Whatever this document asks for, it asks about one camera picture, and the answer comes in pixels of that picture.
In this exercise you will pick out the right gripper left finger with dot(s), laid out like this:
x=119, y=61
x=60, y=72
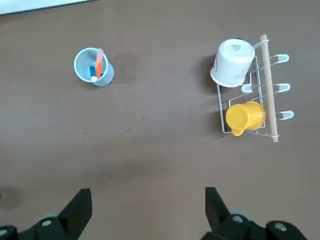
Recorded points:
x=75, y=215

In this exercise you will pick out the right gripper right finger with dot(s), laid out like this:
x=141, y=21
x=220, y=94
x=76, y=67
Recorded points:
x=220, y=217

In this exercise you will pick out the yellow mug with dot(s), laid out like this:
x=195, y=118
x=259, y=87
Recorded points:
x=245, y=118

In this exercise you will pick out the blue marker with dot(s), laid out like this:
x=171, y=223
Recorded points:
x=92, y=72

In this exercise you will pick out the clear plastic beaker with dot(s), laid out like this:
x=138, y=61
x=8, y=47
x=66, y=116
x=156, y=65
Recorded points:
x=82, y=65

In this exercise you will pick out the white ceramic mug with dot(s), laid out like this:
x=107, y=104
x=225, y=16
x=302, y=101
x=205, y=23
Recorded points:
x=232, y=65

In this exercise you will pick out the orange marker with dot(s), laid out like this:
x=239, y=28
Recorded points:
x=99, y=62

